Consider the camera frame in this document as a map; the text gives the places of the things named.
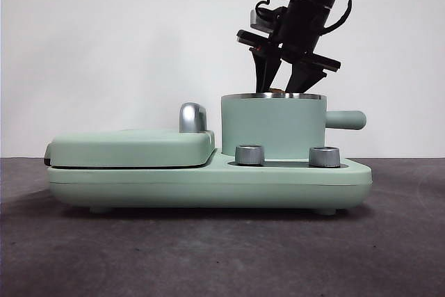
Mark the green breakfast maker base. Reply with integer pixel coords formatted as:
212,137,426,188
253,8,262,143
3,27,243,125
47,147,372,215

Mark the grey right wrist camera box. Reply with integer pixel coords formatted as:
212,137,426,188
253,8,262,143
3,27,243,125
249,8,279,32

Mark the silver cover handle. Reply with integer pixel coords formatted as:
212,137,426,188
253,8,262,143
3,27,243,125
178,102,209,134

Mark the green griddle cover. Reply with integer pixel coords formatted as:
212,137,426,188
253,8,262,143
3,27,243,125
44,129,216,169

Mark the green steamer pot with handle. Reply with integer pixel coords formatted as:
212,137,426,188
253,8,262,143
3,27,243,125
220,92,366,157

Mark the silver control knob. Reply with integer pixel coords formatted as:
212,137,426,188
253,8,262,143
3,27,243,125
234,144,265,166
308,146,340,168

